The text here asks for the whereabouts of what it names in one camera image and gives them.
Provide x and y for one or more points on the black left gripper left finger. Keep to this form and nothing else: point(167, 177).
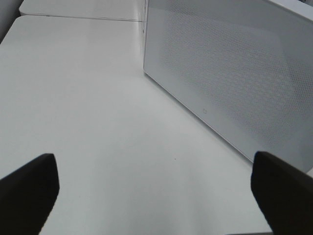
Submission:
point(28, 195)

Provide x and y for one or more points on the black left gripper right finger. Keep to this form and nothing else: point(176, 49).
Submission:
point(284, 195)

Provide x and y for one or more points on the white microwave door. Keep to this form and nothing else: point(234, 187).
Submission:
point(234, 73)

